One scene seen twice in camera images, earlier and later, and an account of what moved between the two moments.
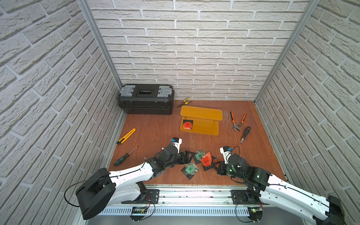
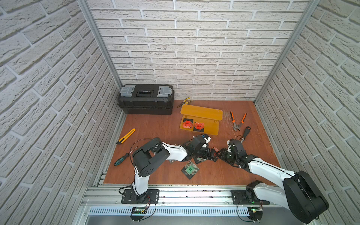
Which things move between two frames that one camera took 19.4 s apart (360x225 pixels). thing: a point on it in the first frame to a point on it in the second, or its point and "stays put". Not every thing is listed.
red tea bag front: (206, 160) to (198, 127)
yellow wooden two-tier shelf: (206, 120) stays put
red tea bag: (187, 124) stays put
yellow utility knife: (125, 137) stays put
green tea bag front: (190, 170) stays put
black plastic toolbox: (146, 99) stays put
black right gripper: (220, 171) to (223, 151)
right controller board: (255, 213) stays put
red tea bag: (206, 160) to (215, 148)
